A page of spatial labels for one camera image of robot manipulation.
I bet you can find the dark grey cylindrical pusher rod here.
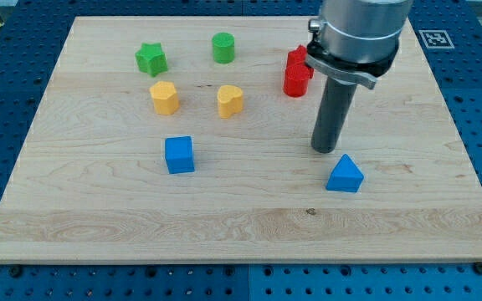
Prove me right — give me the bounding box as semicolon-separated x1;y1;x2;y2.
311;77;356;153

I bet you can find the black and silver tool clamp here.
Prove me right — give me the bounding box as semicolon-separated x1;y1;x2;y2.
305;40;399;89

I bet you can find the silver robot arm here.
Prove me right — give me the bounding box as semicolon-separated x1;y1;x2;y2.
305;0;413;153

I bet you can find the blue triangle block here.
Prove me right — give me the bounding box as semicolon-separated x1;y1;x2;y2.
326;154;364;193

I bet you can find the blue cube block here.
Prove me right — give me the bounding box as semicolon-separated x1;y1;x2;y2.
165;136;195;174

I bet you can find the red cylinder block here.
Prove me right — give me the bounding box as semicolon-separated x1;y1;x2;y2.
283;64;312;97

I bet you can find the red star block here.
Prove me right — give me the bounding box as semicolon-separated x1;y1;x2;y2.
286;45;314;79

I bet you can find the white fiducial marker tag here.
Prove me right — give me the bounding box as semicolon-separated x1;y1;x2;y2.
419;29;454;49

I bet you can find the yellow heart block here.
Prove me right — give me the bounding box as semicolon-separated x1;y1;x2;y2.
217;84;244;119

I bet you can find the green cylinder block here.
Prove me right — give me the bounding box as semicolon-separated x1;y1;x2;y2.
212;32;235;64

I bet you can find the light wooden board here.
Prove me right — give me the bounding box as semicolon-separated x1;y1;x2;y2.
0;16;482;265

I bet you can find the yellow pentagon block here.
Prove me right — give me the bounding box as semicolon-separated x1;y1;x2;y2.
149;81;180;115

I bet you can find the green star block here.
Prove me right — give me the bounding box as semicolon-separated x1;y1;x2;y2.
135;43;168;77

